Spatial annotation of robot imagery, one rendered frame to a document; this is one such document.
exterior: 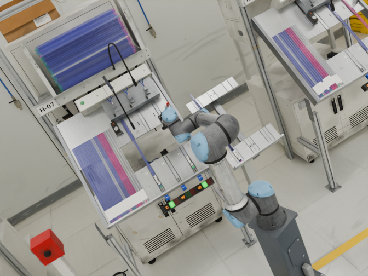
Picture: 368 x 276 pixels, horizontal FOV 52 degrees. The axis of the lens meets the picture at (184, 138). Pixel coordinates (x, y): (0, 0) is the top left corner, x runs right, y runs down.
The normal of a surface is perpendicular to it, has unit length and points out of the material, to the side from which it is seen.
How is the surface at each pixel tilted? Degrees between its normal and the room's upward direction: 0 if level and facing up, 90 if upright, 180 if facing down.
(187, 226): 90
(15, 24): 80
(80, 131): 45
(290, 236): 90
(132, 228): 90
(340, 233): 0
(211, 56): 90
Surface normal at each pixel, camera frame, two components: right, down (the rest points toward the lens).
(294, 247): 0.61, 0.18
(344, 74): -0.04, -0.31
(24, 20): 0.31, 0.20
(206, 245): -0.38, -0.79
